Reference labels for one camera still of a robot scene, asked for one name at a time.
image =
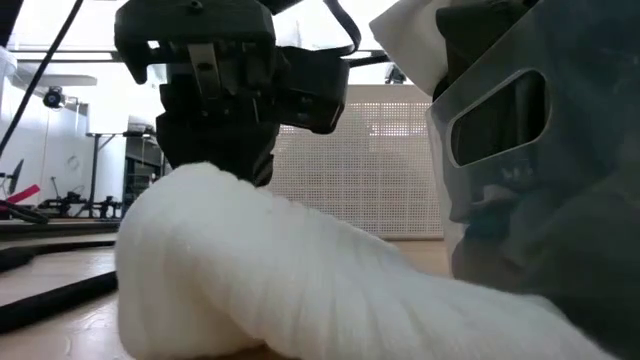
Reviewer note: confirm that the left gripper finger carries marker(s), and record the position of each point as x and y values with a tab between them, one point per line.
269	145
210	142

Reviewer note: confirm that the white ribbed cloth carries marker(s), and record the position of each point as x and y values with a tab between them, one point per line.
250	260

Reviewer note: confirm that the white smooth cloth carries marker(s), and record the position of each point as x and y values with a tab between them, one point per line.
410	45

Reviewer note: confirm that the black fuzzy garment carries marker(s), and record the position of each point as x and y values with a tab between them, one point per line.
470	30

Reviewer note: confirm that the idle black robot arm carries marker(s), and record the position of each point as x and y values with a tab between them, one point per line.
65	205

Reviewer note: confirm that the black cabinet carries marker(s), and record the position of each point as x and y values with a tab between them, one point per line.
142	175

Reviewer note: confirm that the white perforated plastic basket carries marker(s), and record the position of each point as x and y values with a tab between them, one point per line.
360	175

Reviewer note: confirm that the black metal stand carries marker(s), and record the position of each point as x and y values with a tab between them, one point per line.
94	170

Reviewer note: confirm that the black ceiling spotlight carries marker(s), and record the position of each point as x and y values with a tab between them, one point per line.
52	97
395	75

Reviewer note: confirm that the black tilted monitor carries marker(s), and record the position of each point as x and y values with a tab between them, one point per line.
16	175

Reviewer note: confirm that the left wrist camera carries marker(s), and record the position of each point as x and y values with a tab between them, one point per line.
312	90

